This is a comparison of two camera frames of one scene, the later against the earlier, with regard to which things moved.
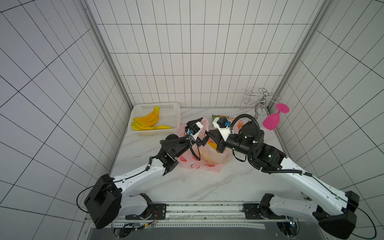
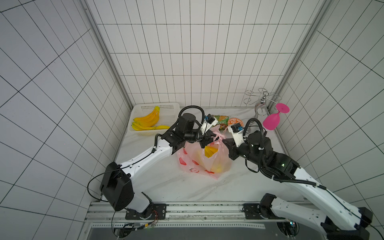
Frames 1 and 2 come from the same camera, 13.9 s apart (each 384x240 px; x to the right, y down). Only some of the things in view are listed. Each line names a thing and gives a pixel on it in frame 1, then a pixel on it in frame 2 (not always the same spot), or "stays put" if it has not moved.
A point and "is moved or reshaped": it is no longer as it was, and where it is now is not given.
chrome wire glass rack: x=261 y=99 stays put
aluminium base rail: x=212 y=215 stays put
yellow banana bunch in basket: x=149 y=122 stays put
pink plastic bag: x=206 y=157 is moved or reshaped
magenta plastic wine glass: x=272 y=120 stays put
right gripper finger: x=221 y=147 → x=233 y=153
